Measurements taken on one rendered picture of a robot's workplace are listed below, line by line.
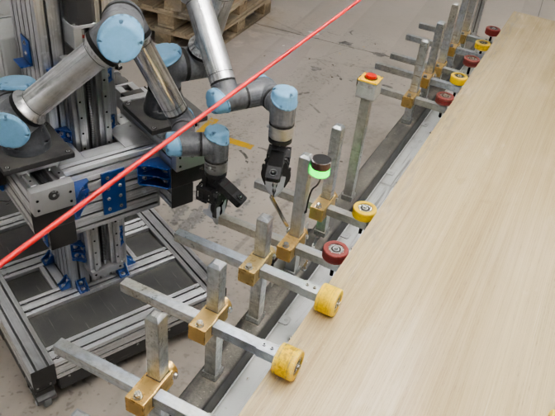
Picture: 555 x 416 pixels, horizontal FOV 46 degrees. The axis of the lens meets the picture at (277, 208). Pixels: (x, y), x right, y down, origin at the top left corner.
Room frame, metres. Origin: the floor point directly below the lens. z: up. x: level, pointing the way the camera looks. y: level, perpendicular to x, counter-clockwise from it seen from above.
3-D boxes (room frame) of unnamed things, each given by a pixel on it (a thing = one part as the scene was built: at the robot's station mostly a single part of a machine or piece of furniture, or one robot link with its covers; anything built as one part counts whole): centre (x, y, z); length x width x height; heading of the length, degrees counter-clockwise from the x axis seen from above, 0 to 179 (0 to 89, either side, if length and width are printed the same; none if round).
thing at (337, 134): (1.87, -0.17, 0.91); 0.03 x 0.03 x 0.48; 66
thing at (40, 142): (1.73, 0.81, 1.09); 0.15 x 0.15 x 0.10
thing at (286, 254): (1.62, -0.06, 0.85); 0.13 x 0.06 x 0.05; 156
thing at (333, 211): (1.85, -0.11, 0.84); 0.43 x 0.03 x 0.04; 66
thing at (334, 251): (1.54, -0.19, 0.85); 0.08 x 0.08 x 0.11
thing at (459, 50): (3.45, -0.81, 0.83); 0.43 x 0.03 x 0.04; 66
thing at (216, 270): (1.18, 0.13, 0.88); 0.03 x 0.03 x 0.48; 66
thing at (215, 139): (1.72, 0.21, 1.13); 0.09 x 0.08 x 0.11; 102
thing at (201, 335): (1.16, 0.14, 0.95); 0.13 x 0.06 x 0.05; 156
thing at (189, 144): (1.71, 0.31, 1.12); 0.11 x 0.11 x 0.08; 12
